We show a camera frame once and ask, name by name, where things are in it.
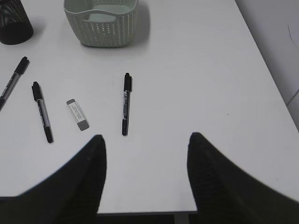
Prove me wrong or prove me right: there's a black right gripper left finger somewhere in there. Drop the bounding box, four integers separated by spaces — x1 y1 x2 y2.
0 135 107 224

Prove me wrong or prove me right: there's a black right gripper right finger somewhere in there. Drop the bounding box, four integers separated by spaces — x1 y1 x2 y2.
187 133 299 224

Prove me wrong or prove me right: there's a black marker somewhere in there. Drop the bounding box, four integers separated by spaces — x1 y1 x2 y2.
31 81 54 143
122 73 132 136
0 56 30 110

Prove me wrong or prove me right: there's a white eraser right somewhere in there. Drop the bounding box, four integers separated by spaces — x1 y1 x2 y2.
66 99 90 131

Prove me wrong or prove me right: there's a pale green plastic basket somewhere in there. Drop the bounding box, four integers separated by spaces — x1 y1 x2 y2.
64 0 139 48

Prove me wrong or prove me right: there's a black mesh pen holder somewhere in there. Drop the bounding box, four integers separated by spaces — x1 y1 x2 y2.
0 0 34 45

